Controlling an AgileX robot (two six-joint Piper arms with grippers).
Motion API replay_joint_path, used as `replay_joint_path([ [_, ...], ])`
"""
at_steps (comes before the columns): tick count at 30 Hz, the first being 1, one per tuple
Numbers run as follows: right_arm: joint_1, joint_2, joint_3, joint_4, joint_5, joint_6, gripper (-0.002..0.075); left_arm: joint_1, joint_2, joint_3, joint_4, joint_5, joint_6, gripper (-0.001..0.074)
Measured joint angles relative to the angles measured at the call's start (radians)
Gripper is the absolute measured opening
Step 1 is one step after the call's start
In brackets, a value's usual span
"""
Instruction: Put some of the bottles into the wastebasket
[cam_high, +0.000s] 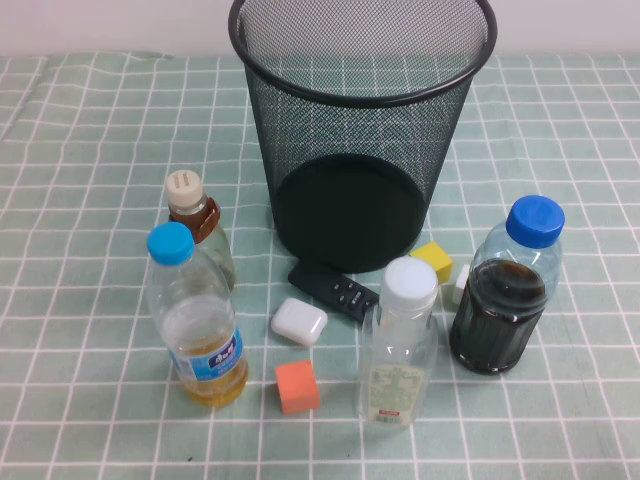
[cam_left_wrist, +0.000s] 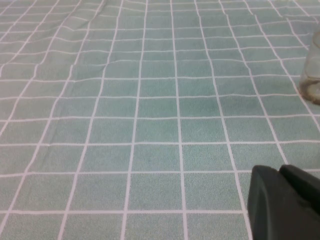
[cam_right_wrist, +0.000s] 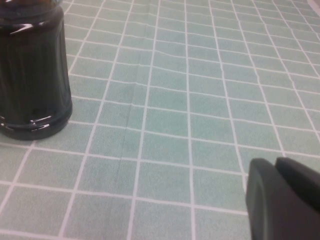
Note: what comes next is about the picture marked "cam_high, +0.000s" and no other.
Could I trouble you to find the clear bottle white cap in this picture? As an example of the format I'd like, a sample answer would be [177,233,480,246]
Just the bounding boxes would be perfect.
[355,256,440,425]

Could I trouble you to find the brown tea bottle beige cap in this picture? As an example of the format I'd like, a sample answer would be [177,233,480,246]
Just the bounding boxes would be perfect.
[164,169,237,291]

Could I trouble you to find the black remote control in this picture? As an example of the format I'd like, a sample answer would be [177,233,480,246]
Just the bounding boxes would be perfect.
[286,259,381,325]

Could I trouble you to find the white earbuds case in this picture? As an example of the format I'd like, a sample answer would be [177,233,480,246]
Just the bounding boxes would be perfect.
[270,297,329,348]

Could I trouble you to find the yellow cube block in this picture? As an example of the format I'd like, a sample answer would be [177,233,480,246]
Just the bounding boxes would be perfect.
[408,241,455,287]

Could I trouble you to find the small white block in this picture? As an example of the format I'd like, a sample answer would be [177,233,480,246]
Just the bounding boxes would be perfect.
[452,263,472,304]

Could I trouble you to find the yellow liquid bottle light-blue cap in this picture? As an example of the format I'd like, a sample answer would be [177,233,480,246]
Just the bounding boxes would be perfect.
[146,222,250,409]

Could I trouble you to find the orange cube block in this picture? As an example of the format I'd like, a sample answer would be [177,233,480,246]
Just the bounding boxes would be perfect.
[274,359,321,415]

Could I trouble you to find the dark liquid bottle blue cap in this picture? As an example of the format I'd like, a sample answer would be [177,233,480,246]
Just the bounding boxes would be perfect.
[448,194,567,375]

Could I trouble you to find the green checkered tablecloth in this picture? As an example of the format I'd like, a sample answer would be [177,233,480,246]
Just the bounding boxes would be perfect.
[0,51,640,480]

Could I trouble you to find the black wire mesh wastebasket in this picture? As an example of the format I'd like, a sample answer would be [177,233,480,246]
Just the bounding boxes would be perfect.
[227,0,499,274]

